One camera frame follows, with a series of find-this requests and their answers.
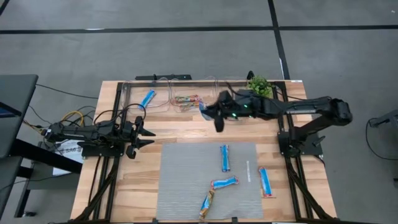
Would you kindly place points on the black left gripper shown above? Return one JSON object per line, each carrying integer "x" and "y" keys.
{"x": 129, "y": 133}

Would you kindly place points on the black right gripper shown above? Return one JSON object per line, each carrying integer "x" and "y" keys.
{"x": 230, "y": 109}

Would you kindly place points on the orange peanut butter granola bar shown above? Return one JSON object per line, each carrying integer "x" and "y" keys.
{"x": 205, "y": 115}
{"x": 207, "y": 203}

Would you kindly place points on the orange green granola bar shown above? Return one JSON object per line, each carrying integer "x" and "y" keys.
{"x": 189, "y": 107}
{"x": 186, "y": 99}

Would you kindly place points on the blue granola bar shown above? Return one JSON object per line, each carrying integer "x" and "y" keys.
{"x": 224, "y": 182}
{"x": 146, "y": 99}
{"x": 265, "y": 182}
{"x": 225, "y": 158}

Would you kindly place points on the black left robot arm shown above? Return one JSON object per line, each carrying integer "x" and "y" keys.
{"x": 77, "y": 133}

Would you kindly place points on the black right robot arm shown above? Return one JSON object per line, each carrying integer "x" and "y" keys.
{"x": 298, "y": 107}

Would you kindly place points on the clear plastic bin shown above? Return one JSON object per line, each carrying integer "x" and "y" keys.
{"x": 177, "y": 88}
{"x": 158, "y": 93}
{"x": 222, "y": 84}

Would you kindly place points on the small green potted plant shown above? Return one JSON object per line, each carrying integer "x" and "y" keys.
{"x": 259, "y": 85}

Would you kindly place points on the black aluminium crossbar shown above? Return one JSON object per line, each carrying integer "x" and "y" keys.
{"x": 136, "y": 83}

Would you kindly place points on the black power strip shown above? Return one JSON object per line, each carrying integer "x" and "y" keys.
{"x": 161, "y": 77}

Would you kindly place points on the grey mesh mat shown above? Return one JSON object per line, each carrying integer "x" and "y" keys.
{"x": 186, "y": 186}

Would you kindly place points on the white strip label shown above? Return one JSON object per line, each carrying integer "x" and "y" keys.
{"x": 248, "y": 171}

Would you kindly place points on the black edge clamp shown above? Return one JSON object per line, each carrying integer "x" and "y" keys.
{"x": 234, "y": 220}
{"x": 155, "y": 220}

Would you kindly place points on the white paper sheet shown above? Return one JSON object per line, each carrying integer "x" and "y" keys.
{"x": 65, "y": 169}

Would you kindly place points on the dark grey side table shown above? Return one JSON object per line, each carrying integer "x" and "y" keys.
{"x": 15, "y": 109}

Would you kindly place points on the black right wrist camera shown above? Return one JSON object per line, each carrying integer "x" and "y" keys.
{"x": 219, "y": 124}

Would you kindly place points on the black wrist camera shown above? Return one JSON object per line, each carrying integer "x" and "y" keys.
{"x": 131, "y": 152}
{"x": 219, "y": 124}

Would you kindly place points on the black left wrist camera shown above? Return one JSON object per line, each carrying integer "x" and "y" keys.
{"x": 131, "y": 152}

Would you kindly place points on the black aluminium side frame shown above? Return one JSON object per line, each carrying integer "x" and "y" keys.
{"x": 118, "y": 93}
{"x": 284, "y": 124}

